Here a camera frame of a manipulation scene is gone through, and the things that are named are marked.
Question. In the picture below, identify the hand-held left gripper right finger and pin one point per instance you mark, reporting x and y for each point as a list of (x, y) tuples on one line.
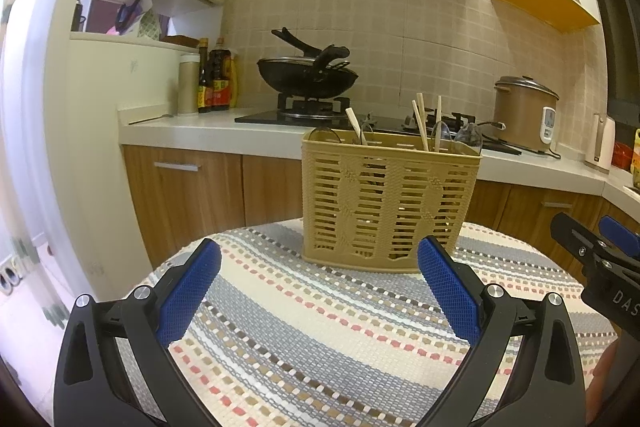
[(450, 292)]

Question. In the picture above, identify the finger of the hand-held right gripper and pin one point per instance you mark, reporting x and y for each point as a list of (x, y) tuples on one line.
[(575, 239), (622, 237)]

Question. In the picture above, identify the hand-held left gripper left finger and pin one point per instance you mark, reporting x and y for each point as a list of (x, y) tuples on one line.
[(190, 292)]

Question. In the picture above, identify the beige plastic utensil basket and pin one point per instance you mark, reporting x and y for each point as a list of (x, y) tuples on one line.
[(350, 207)]

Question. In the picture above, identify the person's right hand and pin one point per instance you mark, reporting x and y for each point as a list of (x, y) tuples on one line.
[(600, 382)]

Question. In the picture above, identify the red container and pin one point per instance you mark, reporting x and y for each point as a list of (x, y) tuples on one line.
[(622, 157)]

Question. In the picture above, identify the yellow oil bottle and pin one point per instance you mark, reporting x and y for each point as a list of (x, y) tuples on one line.
[(636, 157)]

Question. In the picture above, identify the white electric kettle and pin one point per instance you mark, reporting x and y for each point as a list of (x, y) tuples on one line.
[(600, 142)]

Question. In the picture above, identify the striped woven tablecloth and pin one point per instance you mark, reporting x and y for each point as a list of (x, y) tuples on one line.
[(325, 337)]

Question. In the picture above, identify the brown rice cooker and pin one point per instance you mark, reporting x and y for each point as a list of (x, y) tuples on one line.
[(520, 112)]

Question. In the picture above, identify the white kitchen countertop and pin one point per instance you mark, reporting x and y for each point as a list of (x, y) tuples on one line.
[(225, 132)]

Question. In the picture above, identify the black glass gas stove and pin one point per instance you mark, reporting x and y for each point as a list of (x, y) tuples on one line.
[(280, 117)]

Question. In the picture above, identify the beige cylindrical canister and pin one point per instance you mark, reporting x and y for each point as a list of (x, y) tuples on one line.
[(189, 87)]

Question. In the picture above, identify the dark window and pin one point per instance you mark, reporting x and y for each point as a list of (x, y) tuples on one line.
[(620, 32)]

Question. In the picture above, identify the red label sauce bottle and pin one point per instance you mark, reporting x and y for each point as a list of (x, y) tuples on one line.
[(219, 82)]

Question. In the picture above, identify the yellow seasoning bottle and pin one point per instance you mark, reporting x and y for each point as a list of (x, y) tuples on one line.
[(234, 82)]

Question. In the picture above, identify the black wok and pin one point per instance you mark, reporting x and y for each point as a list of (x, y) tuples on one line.
[(300, 79)]

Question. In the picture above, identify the patterned paper bag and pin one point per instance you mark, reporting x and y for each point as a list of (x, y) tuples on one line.
[(149, 22)]

